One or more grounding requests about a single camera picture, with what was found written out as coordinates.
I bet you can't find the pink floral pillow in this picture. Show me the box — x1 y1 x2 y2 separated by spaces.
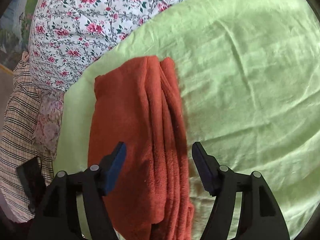
32 91 64 160

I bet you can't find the light green bed sheet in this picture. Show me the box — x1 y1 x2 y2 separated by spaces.
53 0 319 238

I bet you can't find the rust orange fleece cloth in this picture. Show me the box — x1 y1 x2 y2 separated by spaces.
88 56 194 239

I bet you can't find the white floral quilt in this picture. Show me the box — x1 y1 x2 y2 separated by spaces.
29 0 183 94

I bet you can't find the green floral wall picture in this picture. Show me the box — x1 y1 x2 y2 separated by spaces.
1 0 38 70

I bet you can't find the beige plaid blanket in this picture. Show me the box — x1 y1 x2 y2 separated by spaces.
1 52 53 222

